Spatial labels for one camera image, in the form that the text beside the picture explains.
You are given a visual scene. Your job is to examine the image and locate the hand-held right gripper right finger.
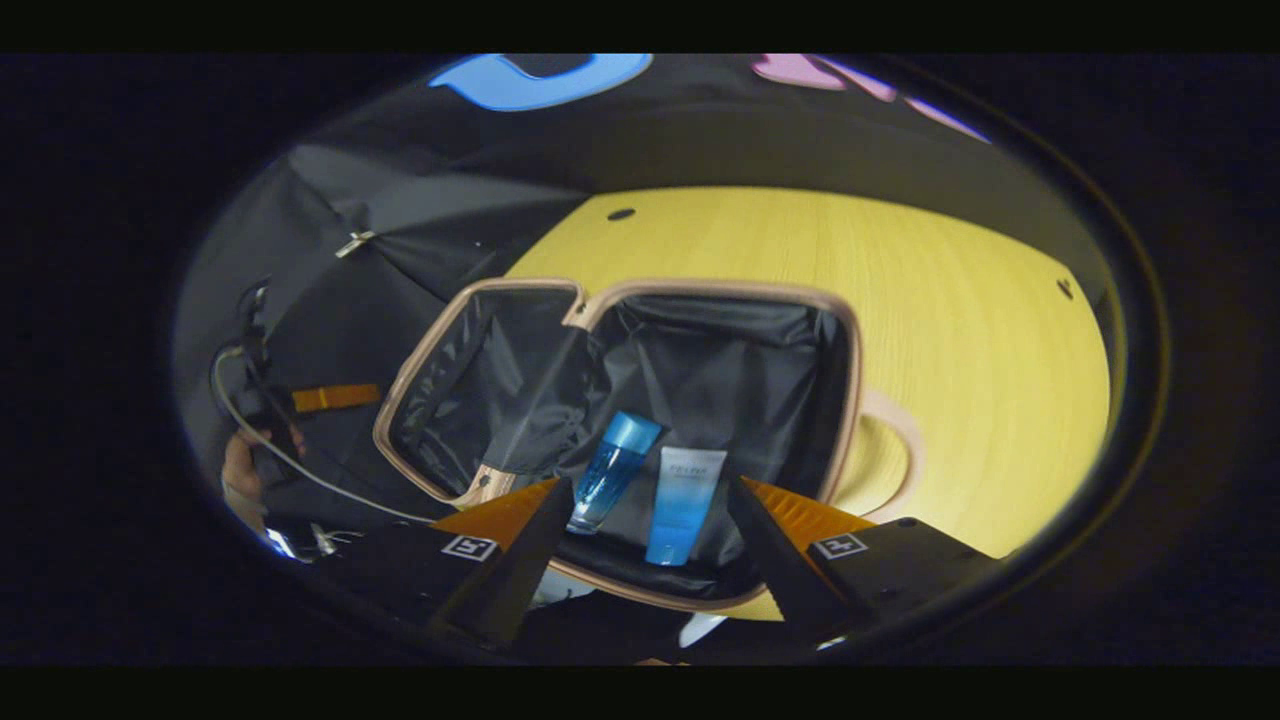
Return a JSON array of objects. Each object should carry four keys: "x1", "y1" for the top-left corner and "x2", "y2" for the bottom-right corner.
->
[{"x1": 727, "y1": 476, "x2": 1001, "y2": 646}]

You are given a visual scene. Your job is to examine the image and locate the blue glass bottle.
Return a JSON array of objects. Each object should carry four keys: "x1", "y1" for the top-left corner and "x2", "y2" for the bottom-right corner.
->
[{"x1": 566, "y1": 410, "x2": 664, "y2": 536}]

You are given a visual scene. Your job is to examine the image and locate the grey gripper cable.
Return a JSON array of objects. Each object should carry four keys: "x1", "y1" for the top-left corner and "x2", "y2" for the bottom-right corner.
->
[{"x1": 212, "y1": 345, "x2": 436, "y2": 525}]

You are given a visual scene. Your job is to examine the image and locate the white and blue tube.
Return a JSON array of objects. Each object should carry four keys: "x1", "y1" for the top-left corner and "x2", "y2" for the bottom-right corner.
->
[{"x1": 645, "y1": 446, "x2": 728, "y2": 567}]

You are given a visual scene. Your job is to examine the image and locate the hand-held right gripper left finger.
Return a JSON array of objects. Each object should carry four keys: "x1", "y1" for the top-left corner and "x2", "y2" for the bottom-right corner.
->
[{"x1": 300, "y1": 476, "x2": 576, "y2": 649}]

